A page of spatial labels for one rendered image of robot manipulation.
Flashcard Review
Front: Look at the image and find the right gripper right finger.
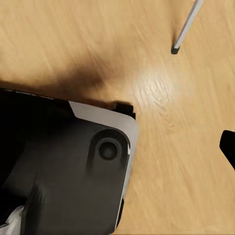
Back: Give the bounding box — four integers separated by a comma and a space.
219, 130, 235, 169

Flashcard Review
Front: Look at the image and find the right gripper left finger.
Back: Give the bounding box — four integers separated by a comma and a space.
0, 130, 25, 188

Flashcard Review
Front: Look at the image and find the camera tripod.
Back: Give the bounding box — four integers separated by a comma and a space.
170, 0, 204, 56

